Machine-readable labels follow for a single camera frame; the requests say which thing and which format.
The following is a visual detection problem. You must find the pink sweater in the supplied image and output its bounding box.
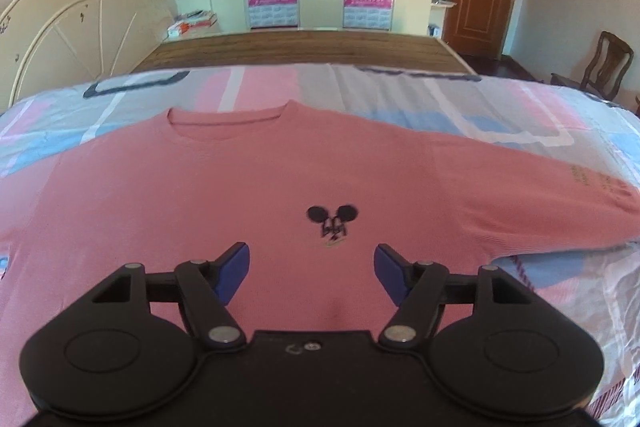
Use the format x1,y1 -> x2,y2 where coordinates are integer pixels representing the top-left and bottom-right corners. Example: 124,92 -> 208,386
1,102 -> 639,426

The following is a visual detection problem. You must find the patterned bed sheet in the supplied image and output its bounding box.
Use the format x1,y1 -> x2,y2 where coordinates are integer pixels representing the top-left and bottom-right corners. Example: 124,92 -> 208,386
1,65 -> 639,426

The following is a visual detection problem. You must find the stack of books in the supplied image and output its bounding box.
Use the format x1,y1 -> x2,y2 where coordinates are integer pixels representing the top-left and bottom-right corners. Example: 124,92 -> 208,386
166,10 -> 218,39

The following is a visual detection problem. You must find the wooden chair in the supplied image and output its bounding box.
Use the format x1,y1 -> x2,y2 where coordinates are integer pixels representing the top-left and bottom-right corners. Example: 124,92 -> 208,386
550,30 -> 634,102

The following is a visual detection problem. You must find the cream round headboard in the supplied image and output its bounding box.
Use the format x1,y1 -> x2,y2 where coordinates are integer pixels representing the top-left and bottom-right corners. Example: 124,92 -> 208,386
1,0 -> 174,109

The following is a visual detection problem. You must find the wooden bed frame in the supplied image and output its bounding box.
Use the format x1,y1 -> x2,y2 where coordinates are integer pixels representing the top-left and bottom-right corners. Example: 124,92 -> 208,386
134,29 -> 473,74

